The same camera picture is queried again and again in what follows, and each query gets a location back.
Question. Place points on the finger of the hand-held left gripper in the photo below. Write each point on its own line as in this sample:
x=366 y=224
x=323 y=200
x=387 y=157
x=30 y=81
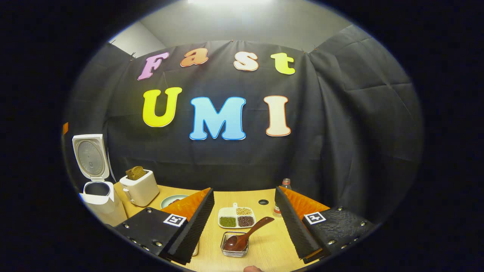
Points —
x=65 y=128

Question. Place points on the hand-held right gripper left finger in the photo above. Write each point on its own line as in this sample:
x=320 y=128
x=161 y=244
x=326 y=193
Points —
x=193 y=230

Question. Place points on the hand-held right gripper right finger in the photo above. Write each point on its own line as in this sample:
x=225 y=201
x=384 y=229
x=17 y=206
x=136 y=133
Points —
x=295 y=230

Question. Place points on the brown wooden spoon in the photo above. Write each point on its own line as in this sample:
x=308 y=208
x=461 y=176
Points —
x=249 y=232

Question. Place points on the white rice cooker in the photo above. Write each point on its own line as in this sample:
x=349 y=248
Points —
x=102 y=200

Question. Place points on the clear plastic container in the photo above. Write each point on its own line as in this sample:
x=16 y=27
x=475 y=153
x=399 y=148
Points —
x=196 y=249

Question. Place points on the clear plastic water bottle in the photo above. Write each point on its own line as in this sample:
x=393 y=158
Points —
x=281 y=200

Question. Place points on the pale green plate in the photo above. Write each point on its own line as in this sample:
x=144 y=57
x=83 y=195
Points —
x=168 y=206

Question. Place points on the brown meat slices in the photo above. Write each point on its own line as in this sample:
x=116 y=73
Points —
x=174 y=201

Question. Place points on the green mung beans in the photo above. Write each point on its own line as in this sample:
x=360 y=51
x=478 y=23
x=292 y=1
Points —
x=228 y=222

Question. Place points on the white divided dish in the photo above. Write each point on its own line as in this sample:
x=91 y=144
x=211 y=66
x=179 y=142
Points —
x=225 y=211

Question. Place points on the dark red beans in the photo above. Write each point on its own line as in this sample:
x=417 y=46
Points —
x=245 y=221

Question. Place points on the yellow soybeans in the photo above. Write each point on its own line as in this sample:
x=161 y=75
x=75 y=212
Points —
x=244 y=211

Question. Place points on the white toaster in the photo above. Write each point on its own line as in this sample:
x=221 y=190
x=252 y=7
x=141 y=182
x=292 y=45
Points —
x=141 y=190

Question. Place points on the brown bread slices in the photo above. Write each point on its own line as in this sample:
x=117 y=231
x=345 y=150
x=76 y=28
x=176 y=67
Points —
x=136 y=173

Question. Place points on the black backdrop cloth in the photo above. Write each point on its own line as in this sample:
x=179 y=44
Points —
x=340 y=132

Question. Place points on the bright ceiling light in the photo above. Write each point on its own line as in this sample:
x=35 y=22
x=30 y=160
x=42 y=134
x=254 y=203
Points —
x=230 y=2

